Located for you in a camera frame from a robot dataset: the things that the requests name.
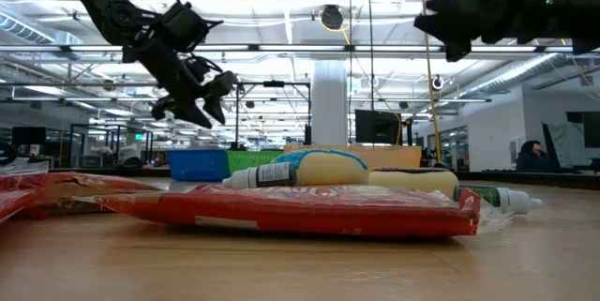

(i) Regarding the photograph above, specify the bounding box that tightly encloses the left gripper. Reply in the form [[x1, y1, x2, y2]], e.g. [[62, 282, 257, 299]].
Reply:
[[122, 33, 238, 129]]

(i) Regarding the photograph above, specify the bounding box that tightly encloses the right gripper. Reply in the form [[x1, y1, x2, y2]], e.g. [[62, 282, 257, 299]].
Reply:
[[413, 0, 568, 63]]

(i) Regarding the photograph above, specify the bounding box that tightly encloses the green plastic basket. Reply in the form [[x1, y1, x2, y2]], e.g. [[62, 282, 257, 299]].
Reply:
[[226, 150, 285, 175]]

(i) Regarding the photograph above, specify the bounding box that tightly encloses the small dropper bottle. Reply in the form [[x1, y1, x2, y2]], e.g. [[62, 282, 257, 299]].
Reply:
[[221, 161, 298, 190], [453, 184, 544, 216]]

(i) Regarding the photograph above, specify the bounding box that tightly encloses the blue iced toy donut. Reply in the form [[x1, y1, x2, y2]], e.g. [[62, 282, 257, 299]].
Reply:
[[271, 148, 369, 187]]

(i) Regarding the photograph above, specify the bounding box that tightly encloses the red snack packet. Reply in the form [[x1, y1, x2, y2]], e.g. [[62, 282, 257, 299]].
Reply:
[[0, 172, 164, 220], [93, 183, 515, 239], [0, 187, 46, 225]]

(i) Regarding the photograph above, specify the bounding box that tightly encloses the blue plastic basket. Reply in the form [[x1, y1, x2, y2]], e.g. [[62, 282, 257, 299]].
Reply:
[[166, 149, 232, 183]]

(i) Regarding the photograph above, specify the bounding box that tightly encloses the white column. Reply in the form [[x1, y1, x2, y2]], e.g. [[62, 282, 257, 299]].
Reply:
[[311, 60, 350, 146]]

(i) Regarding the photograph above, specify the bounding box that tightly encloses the black monitor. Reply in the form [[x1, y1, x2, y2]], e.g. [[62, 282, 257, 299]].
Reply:
[[564, 111, 600, 149], [11, 126, 48, 146], [353, 109, 400, 145]]

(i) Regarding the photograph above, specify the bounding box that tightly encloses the person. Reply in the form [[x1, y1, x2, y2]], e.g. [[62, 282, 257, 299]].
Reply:
[[515, 140, 551, 173]]

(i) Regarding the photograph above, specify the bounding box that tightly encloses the yellow cable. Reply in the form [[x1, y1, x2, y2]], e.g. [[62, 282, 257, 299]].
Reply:
[[418, 0, 443, 164]]

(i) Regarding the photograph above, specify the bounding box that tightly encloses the black rig frame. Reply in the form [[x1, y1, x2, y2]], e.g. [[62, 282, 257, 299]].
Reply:
[[233, 80, 313, 148]]

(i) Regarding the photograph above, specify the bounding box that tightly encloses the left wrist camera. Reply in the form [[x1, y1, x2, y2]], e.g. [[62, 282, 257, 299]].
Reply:
[[157, 0, 225, 54]]

